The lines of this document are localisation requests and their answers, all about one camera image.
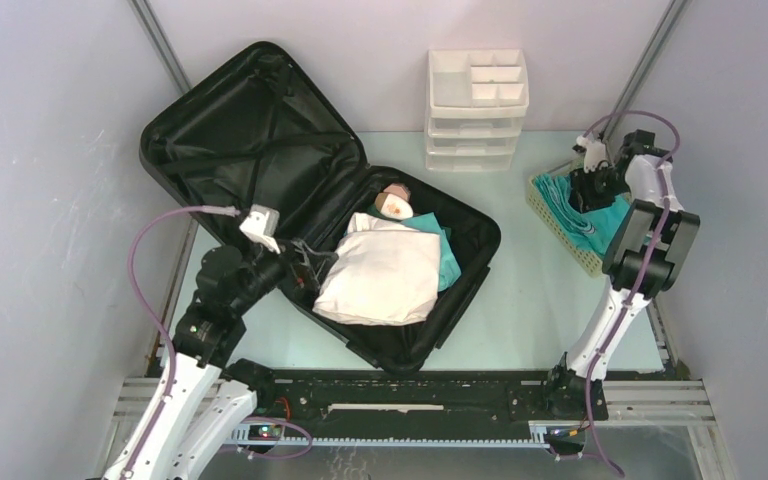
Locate dark green folded garment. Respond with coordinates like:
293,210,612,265
366,205,388,220

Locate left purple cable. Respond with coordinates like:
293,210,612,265
118,205,314,480

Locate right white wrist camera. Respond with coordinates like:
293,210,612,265
576,135,611,173

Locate grey slotted cable duct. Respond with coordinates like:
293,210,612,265
223,423,549,449

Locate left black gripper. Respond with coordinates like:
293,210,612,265
231,231,338,314

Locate white garment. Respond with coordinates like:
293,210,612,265
312,213,440,326

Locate white plastic drawer organizer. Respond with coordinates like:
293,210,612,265
425,48,529,173

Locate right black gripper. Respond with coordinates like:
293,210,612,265
563,163,631,216

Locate turquoise shorts with striped waistband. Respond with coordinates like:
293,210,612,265
533,173,632,258

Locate pale yellow perforated basket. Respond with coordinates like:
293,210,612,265
526,170,630,277

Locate black ribbed hard-shell suitcase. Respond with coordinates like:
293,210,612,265
139,41,501,375

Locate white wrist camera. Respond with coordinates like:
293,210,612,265
576,135,611,173
239,204,281,254

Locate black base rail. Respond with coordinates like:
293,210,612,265
256,369,607,440

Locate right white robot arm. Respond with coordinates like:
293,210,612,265
534,130,701,420

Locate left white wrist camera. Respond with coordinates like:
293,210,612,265
239,204,281,254

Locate aluminium frame rail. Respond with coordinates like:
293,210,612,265
113,378,716,427

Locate turquoise t-shirt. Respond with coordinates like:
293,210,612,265
401,213,462,292

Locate pink brown small box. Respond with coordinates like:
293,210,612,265
383,183,411,202

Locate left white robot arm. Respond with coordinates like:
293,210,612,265
103,240,337,479

